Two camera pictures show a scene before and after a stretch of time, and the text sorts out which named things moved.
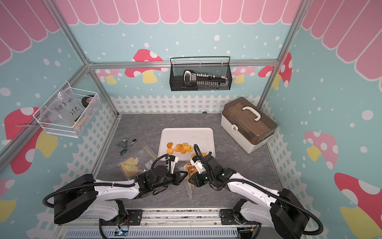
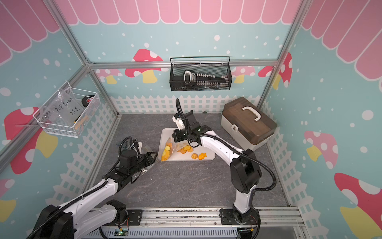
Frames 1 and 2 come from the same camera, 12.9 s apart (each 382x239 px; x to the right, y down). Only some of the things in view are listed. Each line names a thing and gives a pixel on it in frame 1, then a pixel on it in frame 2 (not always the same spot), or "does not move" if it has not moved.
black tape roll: x=86 y=100 does not move
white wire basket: x=68 y=112 does not move
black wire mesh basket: x=200 y=73 does not move
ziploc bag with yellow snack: x=190 y=171 to x=171 y=147
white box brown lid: x=248 y=126 does not move
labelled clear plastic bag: x=63 y=108 does not move
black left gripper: x=177 y=179 to x=148 y=158
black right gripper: x=196 y=181 to x=176 y=137
